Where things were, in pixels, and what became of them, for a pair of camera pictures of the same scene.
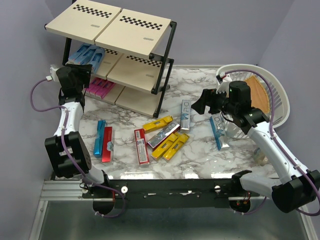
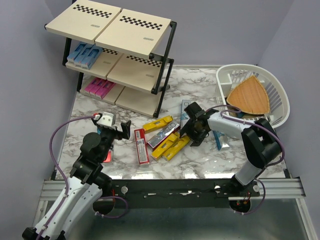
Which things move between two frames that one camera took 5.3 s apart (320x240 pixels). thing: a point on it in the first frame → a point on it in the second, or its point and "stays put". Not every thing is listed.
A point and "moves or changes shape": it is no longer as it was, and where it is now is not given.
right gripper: x=208 y=98 → x=186 y=128
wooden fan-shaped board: x=258 y=96 stays put
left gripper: x=84 y=71 → x=126 y=128
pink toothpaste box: x=104 y=87 → x=95 y=86
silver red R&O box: x=153 y=142 stays put
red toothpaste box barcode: x=141 y=145 stays put
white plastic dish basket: x=277 y=96 stays put
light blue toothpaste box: x=86 y=55 moves or changes shape
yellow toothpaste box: x=170 y=153 stays put
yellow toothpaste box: x=164 y=146 stays put
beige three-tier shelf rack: x=127 y=51 stays put
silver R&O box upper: x=185 y=115 stays put
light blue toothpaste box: x=96 y=59 moves or changes shape
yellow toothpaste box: x=150 y=126 stays put
